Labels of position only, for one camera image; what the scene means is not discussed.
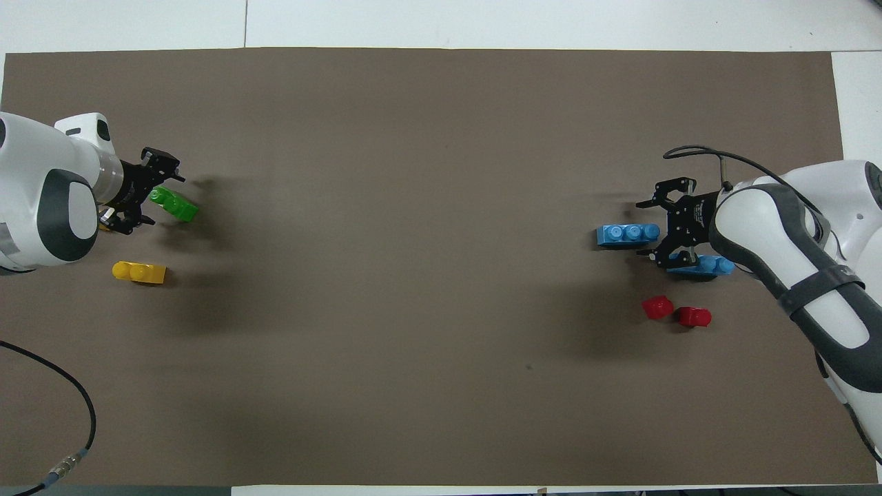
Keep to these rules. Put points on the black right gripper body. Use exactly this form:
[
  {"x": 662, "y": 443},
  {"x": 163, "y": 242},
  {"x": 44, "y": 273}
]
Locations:
[{"x": 696, "y": 220}]

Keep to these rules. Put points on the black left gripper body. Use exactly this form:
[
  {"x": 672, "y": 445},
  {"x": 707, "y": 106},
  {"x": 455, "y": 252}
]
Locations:
[{"x": 134, "y": 193}]

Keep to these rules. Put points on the green two-stud toy brick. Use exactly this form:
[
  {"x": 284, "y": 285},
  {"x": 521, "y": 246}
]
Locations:
[{"x": 180, "y": 208}]

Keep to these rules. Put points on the blue three-stud toy brick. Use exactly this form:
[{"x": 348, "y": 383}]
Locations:
[
  {"x": 620, "y": 235},
  {"x": 713, "y": 266}
]

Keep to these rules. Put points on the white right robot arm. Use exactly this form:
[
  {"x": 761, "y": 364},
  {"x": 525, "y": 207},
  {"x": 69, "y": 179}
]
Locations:
[{"x": 792, "y": 275}]

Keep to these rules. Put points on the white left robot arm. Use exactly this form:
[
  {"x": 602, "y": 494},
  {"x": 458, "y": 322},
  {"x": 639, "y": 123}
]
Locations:
[{"x": 41, "y": 207}]

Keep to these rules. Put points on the red small toy brick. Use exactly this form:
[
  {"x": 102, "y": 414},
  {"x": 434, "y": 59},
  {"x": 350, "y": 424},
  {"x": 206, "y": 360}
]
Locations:
[
  {"x": 694, "y": 317},
  {"x": 658, "y": 307}
]

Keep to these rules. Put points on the brown table mat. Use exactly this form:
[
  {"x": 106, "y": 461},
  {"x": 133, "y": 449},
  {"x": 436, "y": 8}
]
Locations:
[{"x": 441, "y": 172}]

